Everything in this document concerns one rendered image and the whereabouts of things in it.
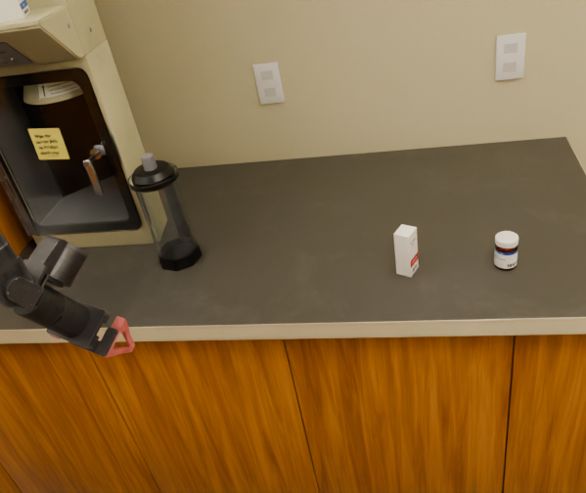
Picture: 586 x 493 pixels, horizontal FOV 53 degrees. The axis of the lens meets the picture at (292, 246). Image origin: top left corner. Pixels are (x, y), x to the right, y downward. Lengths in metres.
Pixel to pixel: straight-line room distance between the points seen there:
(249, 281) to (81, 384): 0.49
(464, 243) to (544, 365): 0.29
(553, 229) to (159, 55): 1.10
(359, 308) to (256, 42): 0.81
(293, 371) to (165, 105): 0.89
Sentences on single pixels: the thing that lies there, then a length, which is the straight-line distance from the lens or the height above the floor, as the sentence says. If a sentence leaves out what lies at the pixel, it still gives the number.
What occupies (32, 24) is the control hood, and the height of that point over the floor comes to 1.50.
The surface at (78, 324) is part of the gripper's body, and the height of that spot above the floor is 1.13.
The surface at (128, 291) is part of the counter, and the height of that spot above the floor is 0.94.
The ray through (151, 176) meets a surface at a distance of 1.26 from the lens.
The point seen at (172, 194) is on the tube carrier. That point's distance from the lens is 1.29.
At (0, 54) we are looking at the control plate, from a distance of 1.33.
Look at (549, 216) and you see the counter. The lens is 1.41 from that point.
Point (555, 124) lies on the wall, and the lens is 1.76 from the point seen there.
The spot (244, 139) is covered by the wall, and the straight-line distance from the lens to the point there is 1.77.
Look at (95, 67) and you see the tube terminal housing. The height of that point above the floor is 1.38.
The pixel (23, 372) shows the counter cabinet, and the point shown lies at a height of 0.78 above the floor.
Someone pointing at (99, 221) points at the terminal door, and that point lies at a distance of 1.50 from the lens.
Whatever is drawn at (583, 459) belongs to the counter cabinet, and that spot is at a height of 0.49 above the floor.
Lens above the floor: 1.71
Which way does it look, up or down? 35 degrees down
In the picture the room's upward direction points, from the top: 11 degrees counter-clockwise
